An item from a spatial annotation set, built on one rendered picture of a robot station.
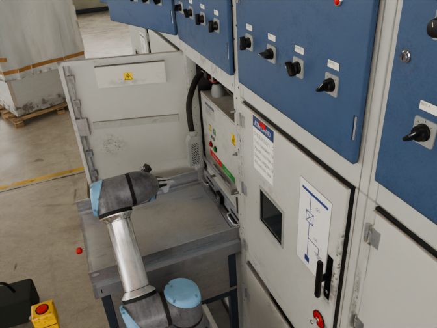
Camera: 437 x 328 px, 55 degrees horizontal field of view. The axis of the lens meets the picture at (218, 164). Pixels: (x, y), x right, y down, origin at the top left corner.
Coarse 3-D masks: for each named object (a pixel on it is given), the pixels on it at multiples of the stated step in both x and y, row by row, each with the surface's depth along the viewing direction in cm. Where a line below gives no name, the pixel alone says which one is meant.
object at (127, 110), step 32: (64, 64) 204; (96, 64) 209; (128, 64) 208; (160, 64) 209; (96, 96) 217; (128, 96) 219; (160, 96) 221; (96, 128) 224; (128, 128) 228; (160, 128) 230; (96, 160) 236; (128, 160) 238; (160, 160) 240
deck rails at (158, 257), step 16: (176, 176) 233; (192, 176) 238; (160, 192) 231; (80, 208) 220; (192, 240) 186; (208, 240) 189; (224, 240) 193; (144, 256) 180; (160, 256) 183; (176, 256) 186; (96, 272) 174; (112, 272) 177
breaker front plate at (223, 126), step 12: (204, 96) 207; (204, 108) 212; (216, 108) 194; (204, 120) 217; (216, 120) 199; (228, 120) 183; (204, 132) 222; (216, 132) 203; (228, 132) 186; (216, 144) 208; (228, 144) 190; (228, 156) 194; (216, 168) 214; (228, 168) 198; (216, 180) 223; (228, 180) 203
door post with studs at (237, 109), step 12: (240, 108) 155; (240, 132) 161; (240, 144) 164; (240, 156) 167; (240, 168) 171; (240, 180) 174; (240, 192) 178; (240, 204) 182; (240, 216) 186; (240, 228) 191
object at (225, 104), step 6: (210, 90) 211; (210, 96) 205; (222, 96) 204; (228, 96) 203; (216, 102) 198; (222, 102) 197; (228, 102) 197; (222, 108) 191; (228, 108) 191; (228, 114) 185; (234, 120) 178; (204, 138) 225
